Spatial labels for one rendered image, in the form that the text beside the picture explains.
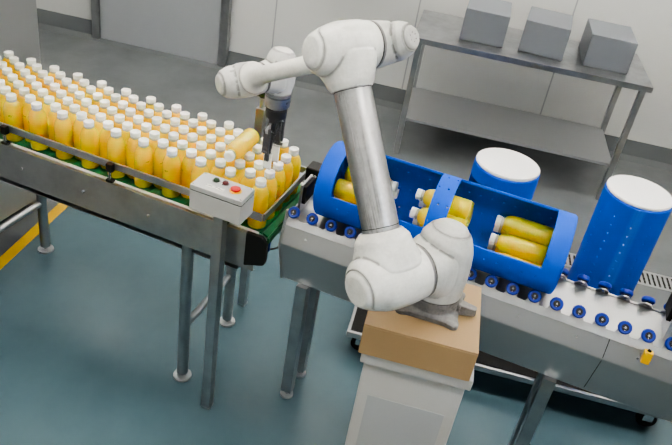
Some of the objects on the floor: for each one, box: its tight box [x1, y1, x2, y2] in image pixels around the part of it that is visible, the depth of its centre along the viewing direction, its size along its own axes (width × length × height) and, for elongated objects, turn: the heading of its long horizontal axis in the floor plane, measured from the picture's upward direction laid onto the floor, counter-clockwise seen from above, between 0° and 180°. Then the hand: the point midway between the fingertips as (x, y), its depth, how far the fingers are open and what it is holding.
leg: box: [280, 283, 311, 399], centre depth 294 cm, size 6×6×63 cm
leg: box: [508, 373, 543, 445], centre depth 282 cm, size 6×6×63 cm
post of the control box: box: [201, 217, 227, 410], centre depth 273 cm, size 4×4×100 cm
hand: (271, 157), depth 253 cm, fingers open, 6 cm apart
